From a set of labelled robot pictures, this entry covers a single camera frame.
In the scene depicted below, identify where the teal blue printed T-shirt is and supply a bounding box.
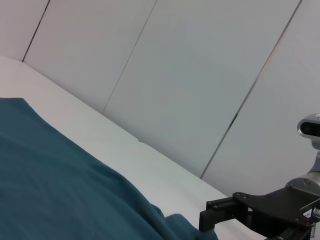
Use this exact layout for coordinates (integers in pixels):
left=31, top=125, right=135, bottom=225
left=0, top=97, right=220, bottom=240

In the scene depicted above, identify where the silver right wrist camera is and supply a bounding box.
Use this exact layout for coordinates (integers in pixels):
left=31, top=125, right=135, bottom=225
left=296, top=113, right=320, bottom=151

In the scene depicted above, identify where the right arm cable with plug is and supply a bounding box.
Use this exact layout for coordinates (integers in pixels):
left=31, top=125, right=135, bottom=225
left=309, top=207, right=320, bottom=236

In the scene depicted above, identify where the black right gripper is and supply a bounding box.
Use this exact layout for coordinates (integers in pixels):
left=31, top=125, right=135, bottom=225
left=198, top=186, right=320, bottom=240

